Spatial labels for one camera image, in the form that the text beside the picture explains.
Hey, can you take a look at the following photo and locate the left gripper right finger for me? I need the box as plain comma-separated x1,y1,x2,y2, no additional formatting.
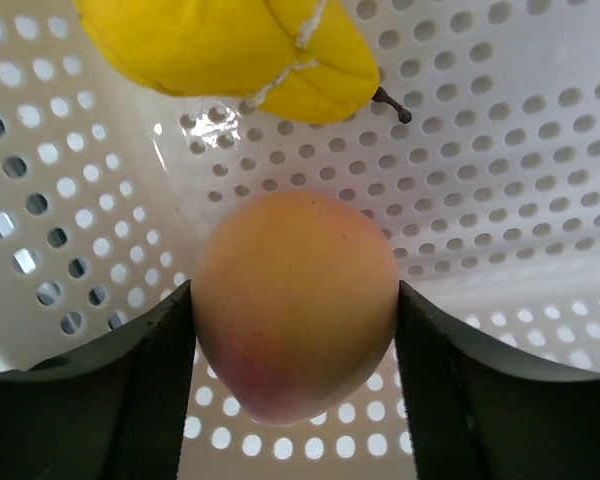
395,283,600,479

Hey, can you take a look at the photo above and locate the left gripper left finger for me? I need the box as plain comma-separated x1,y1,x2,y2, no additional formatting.
0,283,196,479

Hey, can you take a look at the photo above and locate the pink orange toy peach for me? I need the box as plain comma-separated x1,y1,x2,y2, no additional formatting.
191,191,399,425

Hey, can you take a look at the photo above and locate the yellow toy pear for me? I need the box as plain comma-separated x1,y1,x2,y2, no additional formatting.
75,0,412,124

